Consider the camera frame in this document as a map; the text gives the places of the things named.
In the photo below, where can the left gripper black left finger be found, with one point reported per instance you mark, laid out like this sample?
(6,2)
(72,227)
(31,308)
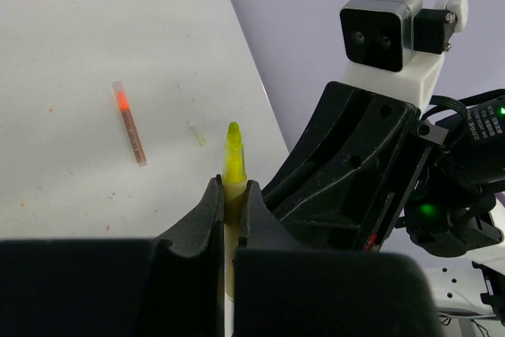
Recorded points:
(169,285)

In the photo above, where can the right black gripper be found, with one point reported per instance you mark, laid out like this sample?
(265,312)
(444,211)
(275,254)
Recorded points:
(336,185)

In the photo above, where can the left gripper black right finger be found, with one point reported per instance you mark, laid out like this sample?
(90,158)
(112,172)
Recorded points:
(282,288)

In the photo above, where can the yellow pen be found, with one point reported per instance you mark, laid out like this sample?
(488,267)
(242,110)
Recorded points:
(234,180)

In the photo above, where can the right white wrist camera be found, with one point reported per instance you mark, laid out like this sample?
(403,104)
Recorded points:
(397,48)

